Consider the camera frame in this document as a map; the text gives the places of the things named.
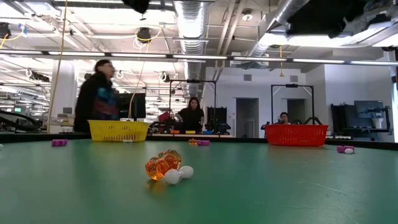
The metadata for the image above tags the person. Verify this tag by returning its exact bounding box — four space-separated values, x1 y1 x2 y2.
175 96 205 134
275 111 290 125
73 58 121 134

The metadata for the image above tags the grey door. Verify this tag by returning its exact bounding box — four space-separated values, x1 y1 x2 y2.
286 98 307 124
235 97 260 139

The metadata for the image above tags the black computer monitor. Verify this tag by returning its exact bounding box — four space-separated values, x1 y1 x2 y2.
116 92 147 121

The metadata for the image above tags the long LED light bar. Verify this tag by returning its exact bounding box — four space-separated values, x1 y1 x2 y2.
0 49 398 67

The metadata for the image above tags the yellow plastic basket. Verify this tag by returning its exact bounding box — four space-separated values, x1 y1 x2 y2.
88 120 150 143

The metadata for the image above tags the black ceiling device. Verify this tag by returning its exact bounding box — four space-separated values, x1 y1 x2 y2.
136 26 153 44

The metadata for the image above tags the red plastic basket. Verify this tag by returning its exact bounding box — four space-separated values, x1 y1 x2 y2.
264 124 330 147

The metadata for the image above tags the green table mat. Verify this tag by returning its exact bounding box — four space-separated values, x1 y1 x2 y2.
0 139 398 224

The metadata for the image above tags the dark desk monitor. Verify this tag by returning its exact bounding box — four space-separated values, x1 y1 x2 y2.
353 100 386 119

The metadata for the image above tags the black desk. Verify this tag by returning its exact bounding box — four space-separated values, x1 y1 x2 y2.
350 126 393 136

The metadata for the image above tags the black gantry frame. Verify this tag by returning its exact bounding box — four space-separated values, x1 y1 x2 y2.
269 83 315 126
169 78 218 135

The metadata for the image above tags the yellow hanging cord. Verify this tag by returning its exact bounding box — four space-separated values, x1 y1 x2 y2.
279 45 285 78

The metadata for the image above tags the slim silver ventilation duct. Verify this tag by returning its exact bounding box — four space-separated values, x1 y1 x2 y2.
248 0 312 58

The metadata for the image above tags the yellow power cable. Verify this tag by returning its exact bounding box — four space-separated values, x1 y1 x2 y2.
46 0 69 134

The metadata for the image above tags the black curved hose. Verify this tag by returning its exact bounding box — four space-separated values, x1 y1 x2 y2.
0 108 40 132

